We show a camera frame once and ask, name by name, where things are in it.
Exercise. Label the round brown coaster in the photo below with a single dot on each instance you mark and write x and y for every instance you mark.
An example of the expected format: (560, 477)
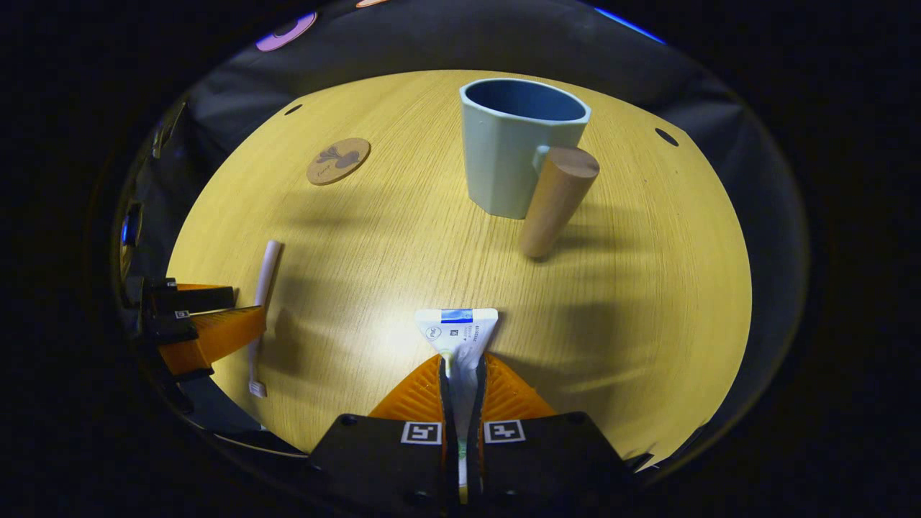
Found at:
(338, 162)

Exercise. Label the white toothbrush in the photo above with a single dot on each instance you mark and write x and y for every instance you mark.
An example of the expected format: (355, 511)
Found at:
(268, 273)

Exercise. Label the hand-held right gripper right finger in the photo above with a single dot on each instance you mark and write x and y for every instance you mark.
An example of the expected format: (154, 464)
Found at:
(547, 460)

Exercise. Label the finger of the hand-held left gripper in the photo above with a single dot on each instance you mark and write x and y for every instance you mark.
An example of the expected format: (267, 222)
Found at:
(201, 296)
(209, 334)

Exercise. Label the white toothpaste tube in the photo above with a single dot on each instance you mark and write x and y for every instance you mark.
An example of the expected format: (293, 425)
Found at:
(460, 338)

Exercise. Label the black backdrop cloth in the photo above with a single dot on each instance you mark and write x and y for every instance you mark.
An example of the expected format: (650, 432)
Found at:
(432, 43)

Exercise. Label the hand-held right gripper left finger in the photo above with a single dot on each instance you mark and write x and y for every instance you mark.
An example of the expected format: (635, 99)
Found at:
(374, 460)

